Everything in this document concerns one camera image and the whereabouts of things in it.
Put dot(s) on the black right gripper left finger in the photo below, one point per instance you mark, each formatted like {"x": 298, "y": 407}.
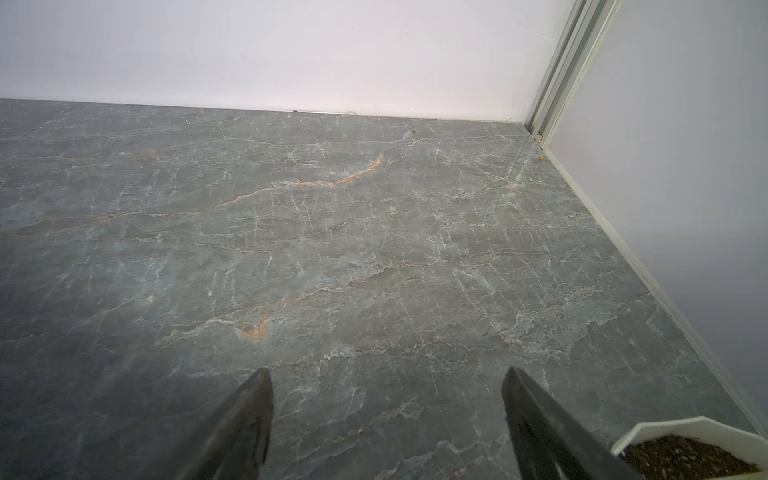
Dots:
{"x": 233, "y": 442}

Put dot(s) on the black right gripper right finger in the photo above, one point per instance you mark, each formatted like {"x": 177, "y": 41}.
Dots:
{"x": 548, "y": 442}

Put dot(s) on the white plant pot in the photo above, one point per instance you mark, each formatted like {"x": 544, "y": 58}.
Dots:
{"x": 692, "y": 448}

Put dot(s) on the aluminium frame corner post right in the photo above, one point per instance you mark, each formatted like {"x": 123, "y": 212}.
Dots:
{"x": 585, "y": 28}

